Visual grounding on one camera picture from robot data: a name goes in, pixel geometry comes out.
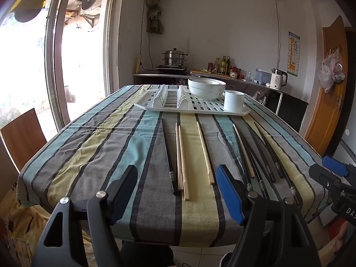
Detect wooden door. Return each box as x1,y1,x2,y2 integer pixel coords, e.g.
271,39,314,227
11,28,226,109
304,15,349,158

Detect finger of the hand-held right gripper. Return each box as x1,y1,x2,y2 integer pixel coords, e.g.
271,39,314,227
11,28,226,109
309,164,341,191
322,156,356,177

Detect red cardboard box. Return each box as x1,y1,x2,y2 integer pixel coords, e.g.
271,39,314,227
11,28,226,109
323,219,345,240

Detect wooden chair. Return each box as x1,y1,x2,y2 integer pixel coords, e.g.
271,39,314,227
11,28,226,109
0,107,48,173

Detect white refrigerator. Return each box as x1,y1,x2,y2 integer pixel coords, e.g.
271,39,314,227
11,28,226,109
332,128,356,162

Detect blue lidded plastic container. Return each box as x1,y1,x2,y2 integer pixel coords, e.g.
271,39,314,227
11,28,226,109
255,69,273,85

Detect person's right hand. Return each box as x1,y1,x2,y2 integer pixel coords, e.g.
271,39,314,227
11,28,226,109
333,222,351,259

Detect hanging plastic bags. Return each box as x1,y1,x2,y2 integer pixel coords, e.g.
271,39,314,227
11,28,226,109
318,48,346,94

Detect striped tablecloth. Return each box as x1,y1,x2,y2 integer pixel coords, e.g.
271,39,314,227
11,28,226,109
18,84,331,248

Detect air conditioner power cable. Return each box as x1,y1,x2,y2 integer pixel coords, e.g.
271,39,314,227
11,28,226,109
275,0,282,71

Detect yellow window sticker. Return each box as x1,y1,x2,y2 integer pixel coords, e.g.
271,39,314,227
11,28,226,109
8,0,54,23

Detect white electric kettle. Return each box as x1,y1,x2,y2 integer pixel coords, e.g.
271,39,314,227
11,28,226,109
269,68,289,90

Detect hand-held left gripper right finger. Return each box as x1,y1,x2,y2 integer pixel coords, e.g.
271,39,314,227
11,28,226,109
215,165,324,267

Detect clear plastic bag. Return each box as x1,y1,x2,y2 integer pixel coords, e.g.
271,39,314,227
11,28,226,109
251,90,268,105

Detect giraffe wall poster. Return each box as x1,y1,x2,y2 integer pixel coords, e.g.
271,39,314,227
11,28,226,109
286,31,301,77

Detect black cabinet panel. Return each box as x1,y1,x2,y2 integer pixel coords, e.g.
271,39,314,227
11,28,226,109
277,91,310,132

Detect sliding glass door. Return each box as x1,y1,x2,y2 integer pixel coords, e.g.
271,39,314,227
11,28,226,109
0,0,121,134

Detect grey tied curtain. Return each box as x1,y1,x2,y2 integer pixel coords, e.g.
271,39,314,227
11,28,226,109
146,0,164,34

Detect white bowl black rim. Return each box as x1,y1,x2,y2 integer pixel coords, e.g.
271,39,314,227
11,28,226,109
204,78,227,87
188,77,227,101

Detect white plastic dish rack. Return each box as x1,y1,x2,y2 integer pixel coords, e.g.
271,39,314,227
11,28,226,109
133,85,251,116

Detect steel steamer pot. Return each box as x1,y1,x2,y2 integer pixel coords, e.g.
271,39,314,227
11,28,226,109
162,48,189,67

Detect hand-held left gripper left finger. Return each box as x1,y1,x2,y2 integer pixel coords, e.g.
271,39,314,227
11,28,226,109
32,165,138,267

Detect black induction stove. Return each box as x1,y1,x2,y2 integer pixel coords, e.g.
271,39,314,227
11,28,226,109
155,65,190,72

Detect yellow printed bag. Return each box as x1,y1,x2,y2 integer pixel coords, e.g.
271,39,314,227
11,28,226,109
0,199,92,267

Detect wooden cutting board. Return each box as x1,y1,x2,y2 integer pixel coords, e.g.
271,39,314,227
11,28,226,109
190,69,223,75

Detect white cup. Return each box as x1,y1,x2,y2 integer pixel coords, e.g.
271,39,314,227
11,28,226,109
224,90,245,112

